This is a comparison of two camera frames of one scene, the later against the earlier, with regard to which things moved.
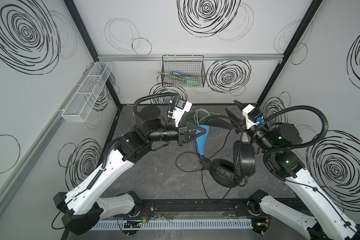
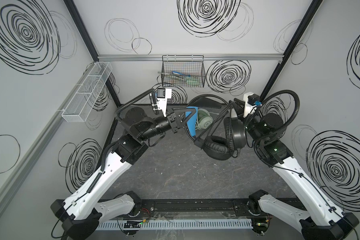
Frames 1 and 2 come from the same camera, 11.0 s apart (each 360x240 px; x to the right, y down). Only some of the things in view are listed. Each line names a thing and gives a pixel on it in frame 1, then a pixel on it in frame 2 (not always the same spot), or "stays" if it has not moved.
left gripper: [182, 135] -> [172, 121]
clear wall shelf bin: [78, 108] stays
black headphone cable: [202, 170] -> [214, 121]
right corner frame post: [314, 6] stays
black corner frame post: [82, 28] stays
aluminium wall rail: [191, 57] stays
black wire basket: [185, 71] stays
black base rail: [195, 208] stays
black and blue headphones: [225, 173] -> [218, 147]
